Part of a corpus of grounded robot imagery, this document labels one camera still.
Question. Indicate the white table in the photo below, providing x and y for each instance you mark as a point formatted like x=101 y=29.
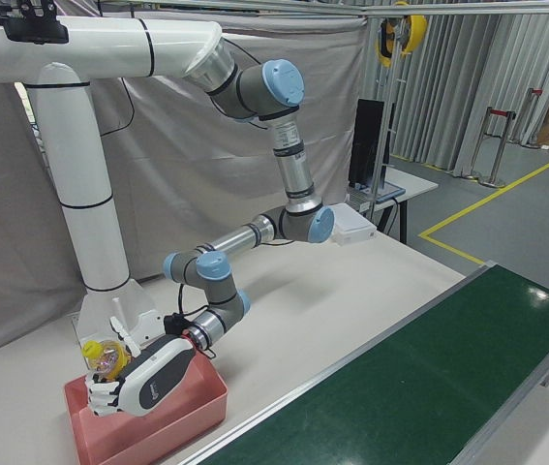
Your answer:
x=409 y=186

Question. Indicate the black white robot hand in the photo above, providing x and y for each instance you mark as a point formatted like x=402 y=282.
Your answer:
x=158 y=378

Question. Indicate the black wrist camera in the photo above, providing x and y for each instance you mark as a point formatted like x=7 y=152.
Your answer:
x=174 y=323

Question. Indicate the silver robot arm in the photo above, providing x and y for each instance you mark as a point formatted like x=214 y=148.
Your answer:
x=293 y=169

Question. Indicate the metal stanchion post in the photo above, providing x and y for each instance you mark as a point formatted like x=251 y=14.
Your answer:
x=481 y=145
x=501 y=150
x=534 y=121

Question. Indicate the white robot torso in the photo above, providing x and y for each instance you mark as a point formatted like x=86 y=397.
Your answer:
x=90 y=194

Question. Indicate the black flat monitor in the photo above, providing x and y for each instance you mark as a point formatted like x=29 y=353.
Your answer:
x=368 y=140

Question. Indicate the pink plastic basket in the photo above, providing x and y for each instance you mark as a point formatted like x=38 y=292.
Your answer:
x=158 y=436

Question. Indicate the green conveyor belt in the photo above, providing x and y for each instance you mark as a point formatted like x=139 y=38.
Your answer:
x=400 y=387

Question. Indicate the black head camera mount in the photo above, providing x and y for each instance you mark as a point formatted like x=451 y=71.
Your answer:
x=32 y=29

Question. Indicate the orange drink bottle yellow cap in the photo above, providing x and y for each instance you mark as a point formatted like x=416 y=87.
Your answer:
x=104 y=358

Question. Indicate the white plastic box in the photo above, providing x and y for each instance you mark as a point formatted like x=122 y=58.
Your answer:
x=351 y=225

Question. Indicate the grey pleated curtain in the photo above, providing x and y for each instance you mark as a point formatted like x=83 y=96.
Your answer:
x=448 y=97

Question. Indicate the grey backdrop cloth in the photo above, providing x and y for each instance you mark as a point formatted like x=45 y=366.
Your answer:
x=182 y=169

